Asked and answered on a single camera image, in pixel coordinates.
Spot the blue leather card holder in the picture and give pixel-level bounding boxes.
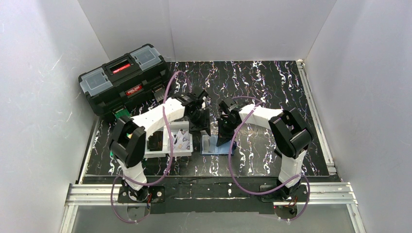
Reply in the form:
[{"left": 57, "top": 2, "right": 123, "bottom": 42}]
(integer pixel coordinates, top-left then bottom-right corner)
[{"left": 200, "top": 134, "right": 231, "bottom": 155}]

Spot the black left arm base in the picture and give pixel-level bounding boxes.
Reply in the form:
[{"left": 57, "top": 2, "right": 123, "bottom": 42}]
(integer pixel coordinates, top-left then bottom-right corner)
[{"left": 117, "top": 186, "right": 166, "bottom": 203}]

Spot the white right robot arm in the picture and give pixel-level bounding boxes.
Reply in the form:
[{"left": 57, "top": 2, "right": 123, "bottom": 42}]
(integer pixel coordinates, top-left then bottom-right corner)
[{"left": 216, "top": 100, "right": 314, "bottom": 196}]

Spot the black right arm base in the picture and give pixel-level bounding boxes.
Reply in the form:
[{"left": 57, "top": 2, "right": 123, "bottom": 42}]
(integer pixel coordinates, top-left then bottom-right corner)
[{"left": 258, "top": 183, "right": 309, "bottom": 205}]

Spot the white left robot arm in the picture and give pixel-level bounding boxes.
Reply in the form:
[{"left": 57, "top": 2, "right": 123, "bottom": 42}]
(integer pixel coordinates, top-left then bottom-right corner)
[{"left": 108, "top": 93, "right": 210, "bottom": 193}]

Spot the black chip card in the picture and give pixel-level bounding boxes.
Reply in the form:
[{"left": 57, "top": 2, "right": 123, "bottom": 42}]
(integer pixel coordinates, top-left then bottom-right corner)
[{"left": 147, "top": 131, "right": 163, "bottom": 151}]

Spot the white divided plastic tray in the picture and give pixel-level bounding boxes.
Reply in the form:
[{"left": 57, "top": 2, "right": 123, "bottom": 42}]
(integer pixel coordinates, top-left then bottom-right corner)
[{"left": 144, "top": 121, "right": 193, "bottom": 159}]

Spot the black grey toolbox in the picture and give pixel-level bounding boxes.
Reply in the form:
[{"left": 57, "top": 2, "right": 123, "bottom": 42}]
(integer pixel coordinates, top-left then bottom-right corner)
[{"left": 78, "top": 44, "right": 171, "bottom": 122}]

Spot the green plastic bin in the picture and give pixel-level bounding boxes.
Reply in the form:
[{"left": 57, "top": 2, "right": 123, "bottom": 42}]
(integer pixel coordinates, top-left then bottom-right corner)
[{"left": 108, "top": 108, "right": 130, "bottom": 159}]

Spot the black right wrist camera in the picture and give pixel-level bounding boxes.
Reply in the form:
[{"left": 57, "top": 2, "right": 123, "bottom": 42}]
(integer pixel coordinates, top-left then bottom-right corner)
[{"left": 219, "top": 98, "right": 249, "bottom": 118}]

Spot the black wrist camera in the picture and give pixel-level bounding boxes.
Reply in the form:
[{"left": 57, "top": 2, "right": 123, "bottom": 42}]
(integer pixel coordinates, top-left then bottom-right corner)
[
  {"left": 172, "top": 87, "right": 209, "bottom": 109},
  {"left": 219, "top": 98, "right": 249, "bottom": 118}
]

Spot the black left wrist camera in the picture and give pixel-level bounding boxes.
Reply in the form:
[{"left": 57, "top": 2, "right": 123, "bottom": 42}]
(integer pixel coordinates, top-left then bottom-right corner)
[{"left": 172, "top": 87, "right": 209, "bottom": 109}]

